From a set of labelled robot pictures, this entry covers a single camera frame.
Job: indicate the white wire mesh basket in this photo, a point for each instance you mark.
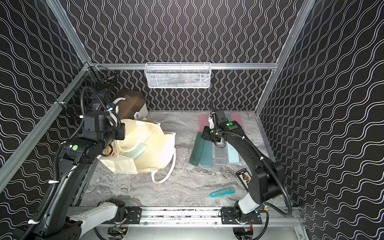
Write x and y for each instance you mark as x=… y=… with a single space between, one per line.
x=178 y=75

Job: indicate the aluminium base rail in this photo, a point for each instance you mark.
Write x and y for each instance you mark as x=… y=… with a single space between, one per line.
x=193 y=217

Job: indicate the white pencil case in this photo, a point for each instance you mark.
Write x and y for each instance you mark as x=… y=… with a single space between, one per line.
x=135 y=153

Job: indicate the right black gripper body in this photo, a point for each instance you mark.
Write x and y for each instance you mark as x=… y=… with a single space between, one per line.
x=211 y=133

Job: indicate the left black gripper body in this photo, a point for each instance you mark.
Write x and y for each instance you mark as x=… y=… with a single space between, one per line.
x=117 y=132

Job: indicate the brown lidded storage box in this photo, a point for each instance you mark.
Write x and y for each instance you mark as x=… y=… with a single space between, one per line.
x=132 y=105

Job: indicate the green pencil case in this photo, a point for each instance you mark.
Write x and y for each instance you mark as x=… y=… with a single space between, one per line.
x=197 y=150

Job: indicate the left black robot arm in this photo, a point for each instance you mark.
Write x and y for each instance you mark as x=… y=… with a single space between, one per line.
x=71 y=162

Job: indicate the black wire basket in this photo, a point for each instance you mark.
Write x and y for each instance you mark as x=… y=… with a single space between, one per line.
x=97 y=85

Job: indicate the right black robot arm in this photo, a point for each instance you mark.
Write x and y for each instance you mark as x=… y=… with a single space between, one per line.
x=266 y=186

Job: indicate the light blue pencil case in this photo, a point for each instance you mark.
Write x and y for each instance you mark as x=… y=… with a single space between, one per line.
x=233 y=155

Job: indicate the grey pencil case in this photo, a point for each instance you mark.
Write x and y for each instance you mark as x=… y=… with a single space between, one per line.
x=220 y=154

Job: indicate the pale blue translucent pencil case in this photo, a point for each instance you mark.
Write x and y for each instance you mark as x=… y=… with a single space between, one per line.
x=207 y=158

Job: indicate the black card with brown items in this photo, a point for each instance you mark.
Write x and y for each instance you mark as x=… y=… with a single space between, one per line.
x=245 y=178

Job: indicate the teal utility knife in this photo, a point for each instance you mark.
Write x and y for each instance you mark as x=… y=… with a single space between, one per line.
x=223 y=192

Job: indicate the teal translucent pencil case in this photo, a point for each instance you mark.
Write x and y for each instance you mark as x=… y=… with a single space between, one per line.
x=228 y=116

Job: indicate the pink pencil case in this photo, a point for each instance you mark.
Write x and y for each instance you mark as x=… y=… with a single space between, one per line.
x=203 y=121
x=237 y=118

